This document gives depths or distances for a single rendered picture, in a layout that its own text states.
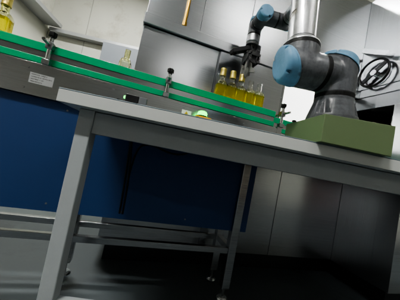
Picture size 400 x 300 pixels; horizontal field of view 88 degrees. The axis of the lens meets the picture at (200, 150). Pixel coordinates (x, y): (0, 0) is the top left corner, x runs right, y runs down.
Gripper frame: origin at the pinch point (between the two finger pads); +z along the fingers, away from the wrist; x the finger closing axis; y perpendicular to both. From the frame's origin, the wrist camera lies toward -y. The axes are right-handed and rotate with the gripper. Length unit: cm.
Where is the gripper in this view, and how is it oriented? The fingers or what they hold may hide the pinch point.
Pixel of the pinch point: (242, 76)
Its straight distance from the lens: 128.1
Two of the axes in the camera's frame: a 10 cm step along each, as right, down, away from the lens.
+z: -1.9, 9.8, -0.5
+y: 9.4, 2.0, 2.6
